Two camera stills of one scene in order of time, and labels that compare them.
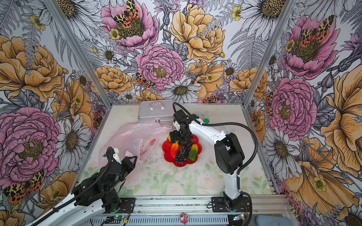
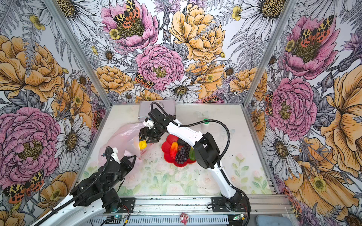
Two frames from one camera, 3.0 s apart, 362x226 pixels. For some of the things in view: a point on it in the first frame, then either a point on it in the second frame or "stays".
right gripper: x=175 y=133 to x=145 y=130
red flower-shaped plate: x=166 y=146 stays
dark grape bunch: x=183 y=154 stays
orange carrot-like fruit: x=174 y=149 stays
